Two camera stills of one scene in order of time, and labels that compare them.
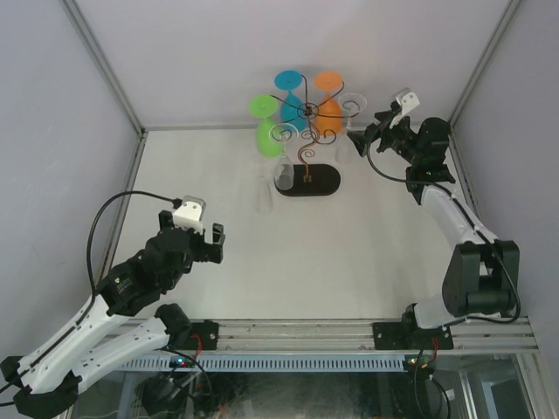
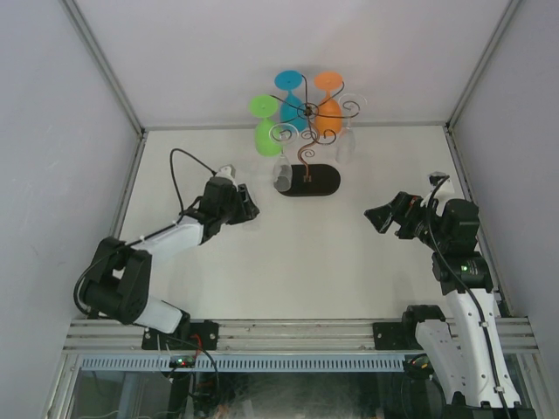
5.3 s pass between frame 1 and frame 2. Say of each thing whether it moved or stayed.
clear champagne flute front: stayed
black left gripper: moved
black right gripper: moved
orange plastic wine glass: stayed
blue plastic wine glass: stayed
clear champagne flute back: stayed
